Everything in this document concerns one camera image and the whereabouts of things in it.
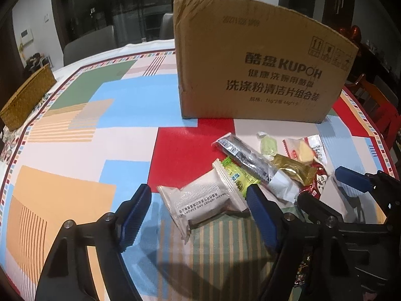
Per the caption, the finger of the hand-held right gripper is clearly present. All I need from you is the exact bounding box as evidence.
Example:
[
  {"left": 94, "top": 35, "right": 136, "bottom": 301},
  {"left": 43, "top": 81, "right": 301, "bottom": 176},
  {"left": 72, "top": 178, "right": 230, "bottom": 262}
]
[
  {"left": 296, "top": 192, "right": 344, "bottom": 219},
  {"left": 334, "top": 166, "right": 401, "bottom": 214}
]

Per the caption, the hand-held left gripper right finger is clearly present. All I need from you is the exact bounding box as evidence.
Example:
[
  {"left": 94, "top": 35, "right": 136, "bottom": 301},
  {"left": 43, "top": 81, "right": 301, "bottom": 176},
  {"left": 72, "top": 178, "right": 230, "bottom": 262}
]
[{"left": 246, "top": 183, "right": 354, "bottom": 301}]

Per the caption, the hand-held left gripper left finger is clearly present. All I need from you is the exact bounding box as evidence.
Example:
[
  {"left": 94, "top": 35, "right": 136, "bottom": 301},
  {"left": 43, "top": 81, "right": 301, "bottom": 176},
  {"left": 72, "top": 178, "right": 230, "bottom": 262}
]
[{"left": 34, "top": 183, "right": 153, "bottom": 301}]

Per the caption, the red snack packet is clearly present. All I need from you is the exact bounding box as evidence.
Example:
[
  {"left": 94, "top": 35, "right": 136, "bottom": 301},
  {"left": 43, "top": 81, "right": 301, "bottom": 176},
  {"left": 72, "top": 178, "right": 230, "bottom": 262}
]
[{"left": 300, "top": 162, "right": 336, "bottom": 200}]

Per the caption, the plain white snack packet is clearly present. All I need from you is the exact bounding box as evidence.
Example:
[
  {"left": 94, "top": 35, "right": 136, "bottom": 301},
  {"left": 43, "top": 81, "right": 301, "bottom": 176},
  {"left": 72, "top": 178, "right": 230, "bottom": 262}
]
[{"left": 319, "top": 176, "right": 365, "bottom": 224}]

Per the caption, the gold snack packet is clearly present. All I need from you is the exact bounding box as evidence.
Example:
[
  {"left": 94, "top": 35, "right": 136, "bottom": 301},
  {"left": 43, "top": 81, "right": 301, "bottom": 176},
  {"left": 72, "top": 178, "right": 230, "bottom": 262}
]
[{"left": 271, "top": 154, "right": 318, "bottom": 188}]

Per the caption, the green snack packet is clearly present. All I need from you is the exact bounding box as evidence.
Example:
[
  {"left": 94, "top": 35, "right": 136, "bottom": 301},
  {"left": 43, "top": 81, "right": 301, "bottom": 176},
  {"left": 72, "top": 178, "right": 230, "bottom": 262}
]
[{"left": 219, "top": 158, "right": 261, "bottom": 195}]

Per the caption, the red-white cracker packet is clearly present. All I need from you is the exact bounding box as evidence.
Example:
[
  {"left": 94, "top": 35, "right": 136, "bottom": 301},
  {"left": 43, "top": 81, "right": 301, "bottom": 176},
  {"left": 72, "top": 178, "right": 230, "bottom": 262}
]
[{"left": 282, "top": 135, "right": 328, "bottom": 167}]

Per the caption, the long silver snack packet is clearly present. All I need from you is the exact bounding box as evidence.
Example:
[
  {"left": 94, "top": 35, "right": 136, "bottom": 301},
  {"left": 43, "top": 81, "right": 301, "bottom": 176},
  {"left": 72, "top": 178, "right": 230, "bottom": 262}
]
[{"left": 211, "top": 132, "right": 301, "bottom": 203}]

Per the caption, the grey-white snack packet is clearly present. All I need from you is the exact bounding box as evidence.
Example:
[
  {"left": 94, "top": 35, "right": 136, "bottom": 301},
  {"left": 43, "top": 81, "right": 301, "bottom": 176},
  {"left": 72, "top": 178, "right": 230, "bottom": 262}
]
[{"left": 157, "top": 160, "right": 251, "bottom": 246}]

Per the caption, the pale green candy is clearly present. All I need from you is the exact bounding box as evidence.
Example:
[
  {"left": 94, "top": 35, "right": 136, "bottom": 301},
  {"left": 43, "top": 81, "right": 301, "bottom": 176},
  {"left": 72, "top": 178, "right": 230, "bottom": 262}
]
[{"left": 256, "top": 132, "right": 278, "bottom": 161}]

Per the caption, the brown cardboard box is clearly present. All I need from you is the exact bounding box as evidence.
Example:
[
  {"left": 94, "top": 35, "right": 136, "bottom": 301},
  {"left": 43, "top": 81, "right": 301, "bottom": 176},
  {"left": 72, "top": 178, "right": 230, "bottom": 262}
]
[{"left": 173, "top": 0, "right": 359, "bottom": 124}]

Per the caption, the red cloth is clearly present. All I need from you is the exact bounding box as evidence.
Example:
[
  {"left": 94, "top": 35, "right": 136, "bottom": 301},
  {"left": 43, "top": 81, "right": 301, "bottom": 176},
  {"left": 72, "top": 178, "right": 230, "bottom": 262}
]
[{"left": 374, "top": 99, "right": 401, "bottom": 142}]

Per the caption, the colourful patterned tablecloth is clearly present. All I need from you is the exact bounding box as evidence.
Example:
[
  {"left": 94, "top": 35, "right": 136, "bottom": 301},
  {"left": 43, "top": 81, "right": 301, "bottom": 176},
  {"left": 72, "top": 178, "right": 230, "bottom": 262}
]
[{"left": 0, "top": 39, "right": 401, "bottom": 301}]

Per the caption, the red foil balloon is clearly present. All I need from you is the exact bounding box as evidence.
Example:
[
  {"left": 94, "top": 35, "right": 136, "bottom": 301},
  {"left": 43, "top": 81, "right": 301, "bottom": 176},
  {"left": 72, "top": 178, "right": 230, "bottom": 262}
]
[{"left": 341, "top": 24, "right": 364, "bottom": 40}]

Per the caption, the woven wicker basket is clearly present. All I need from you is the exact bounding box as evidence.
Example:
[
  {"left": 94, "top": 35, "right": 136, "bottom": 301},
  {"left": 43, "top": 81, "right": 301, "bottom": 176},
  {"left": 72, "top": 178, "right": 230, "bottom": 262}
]
[{"left": 0, "top": 63, "right": 57, "bottom": 131}]

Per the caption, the dark wardrobe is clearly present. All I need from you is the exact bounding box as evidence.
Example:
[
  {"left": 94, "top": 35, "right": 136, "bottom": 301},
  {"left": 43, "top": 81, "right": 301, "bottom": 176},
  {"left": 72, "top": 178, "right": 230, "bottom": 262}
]
[{"left": 322, "top": 0, "right": 357, "bottom": 27}]

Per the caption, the wide grey chair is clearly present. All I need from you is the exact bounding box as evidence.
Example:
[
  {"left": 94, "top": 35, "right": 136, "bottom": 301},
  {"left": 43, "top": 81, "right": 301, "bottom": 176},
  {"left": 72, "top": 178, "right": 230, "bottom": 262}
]
[{"left": 63, "top": 26, "right": 117, "bottom": 67}]

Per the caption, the white shoe rack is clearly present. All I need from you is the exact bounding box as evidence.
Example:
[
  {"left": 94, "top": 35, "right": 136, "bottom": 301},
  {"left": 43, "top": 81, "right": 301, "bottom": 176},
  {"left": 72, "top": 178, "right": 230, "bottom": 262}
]
[{"left": 26, "top": 53, "right": 53, "bottom": 70}]

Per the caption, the narrow grey chair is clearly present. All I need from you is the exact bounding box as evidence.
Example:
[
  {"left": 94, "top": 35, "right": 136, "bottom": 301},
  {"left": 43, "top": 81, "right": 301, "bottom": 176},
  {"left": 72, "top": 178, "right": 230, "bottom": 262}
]
[{"left": 159, "top": 13, "right": 175, "bottom": 40}]

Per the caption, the black glass sliding door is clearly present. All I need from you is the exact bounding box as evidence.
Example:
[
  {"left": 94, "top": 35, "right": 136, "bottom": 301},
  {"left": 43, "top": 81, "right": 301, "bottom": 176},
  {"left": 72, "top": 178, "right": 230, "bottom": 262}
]
[{"left": 51, "top": 0, "right": 282, "bottom": 46}]

